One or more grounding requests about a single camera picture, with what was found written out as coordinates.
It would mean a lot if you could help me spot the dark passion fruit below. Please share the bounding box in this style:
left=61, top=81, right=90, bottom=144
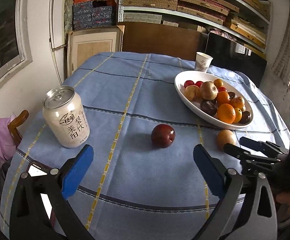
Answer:
left=239, top=111, right=252, bottom=125
left=228, top=92, right=236, bottom=99

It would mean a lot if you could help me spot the large orange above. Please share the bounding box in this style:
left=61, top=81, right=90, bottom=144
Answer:
left=216, top=91, right=231, bottom=107
left=217, top=103, right=236, bottom=124

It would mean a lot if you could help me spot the orange striped apple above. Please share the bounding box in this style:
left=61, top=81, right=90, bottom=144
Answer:
left=230, top=96, right=245, bottom=109

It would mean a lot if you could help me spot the dark brown mangosteen fruit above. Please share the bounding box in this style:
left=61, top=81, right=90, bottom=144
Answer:
left=200, top=101, right=218, bottom=116

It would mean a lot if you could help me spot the small red tomato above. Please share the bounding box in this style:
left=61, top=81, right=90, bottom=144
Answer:
left=218, top=87, right=227, bottom=92

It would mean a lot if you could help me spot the small orange tangerine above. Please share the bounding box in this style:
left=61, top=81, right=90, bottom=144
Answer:
left=213, top=79, right=224, bottom=88

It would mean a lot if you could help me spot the person's right hand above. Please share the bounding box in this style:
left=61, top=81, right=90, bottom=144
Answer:
left=275, top=192, right=290, bottom=229

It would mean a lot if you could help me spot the tan round pear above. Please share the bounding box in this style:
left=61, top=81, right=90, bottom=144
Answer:
left=216, top=129, right=236, bottom=151

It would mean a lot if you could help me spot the smartphone in red case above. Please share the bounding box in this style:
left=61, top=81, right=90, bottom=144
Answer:
left=26, top=160, right=56, bottom=227

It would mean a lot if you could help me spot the yellow orange in bowl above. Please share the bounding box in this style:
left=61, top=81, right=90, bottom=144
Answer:
left=233, top=107, right=242, bottom=124

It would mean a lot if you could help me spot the dark red plum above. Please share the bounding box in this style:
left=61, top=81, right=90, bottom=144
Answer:
left=151, top=124, right=175, bottom=148

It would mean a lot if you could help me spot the tan fruit in bowl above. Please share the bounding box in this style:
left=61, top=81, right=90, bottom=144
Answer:
left=184, top=85, right=202, bottom=102

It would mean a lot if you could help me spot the blue checked tablecloth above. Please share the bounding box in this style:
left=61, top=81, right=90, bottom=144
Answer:
left=0, top=51, right=290, bottom=240

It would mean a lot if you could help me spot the white oval serving bowl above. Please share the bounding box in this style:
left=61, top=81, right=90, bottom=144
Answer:
left=174, top=70, right=254, bottom=129

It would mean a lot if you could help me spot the white beverage can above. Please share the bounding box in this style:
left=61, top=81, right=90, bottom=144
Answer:
left=43, top=86, right=90, bottom=148

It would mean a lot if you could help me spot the black monitor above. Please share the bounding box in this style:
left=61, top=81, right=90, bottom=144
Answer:
left=205, top=33, right=267, bottom=87

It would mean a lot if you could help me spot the white paper cup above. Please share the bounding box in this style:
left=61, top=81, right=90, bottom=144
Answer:
left=195, top=52, right=213, bottom=73

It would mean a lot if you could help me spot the metal storage shelf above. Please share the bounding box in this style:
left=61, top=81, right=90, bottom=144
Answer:
left=118, top=0, right=270, bottom=53

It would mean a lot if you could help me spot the brown wooden chair back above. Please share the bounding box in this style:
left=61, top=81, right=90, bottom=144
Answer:
left=118, top=22, right=204, bottom=61

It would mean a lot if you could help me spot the framed wooden panel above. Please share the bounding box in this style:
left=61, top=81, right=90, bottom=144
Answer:
left=67, top=25, right=125, bottom=77

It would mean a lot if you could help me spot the blue patterned box stack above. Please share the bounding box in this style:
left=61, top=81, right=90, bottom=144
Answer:
left=73, top=0, right=116, bottom=30

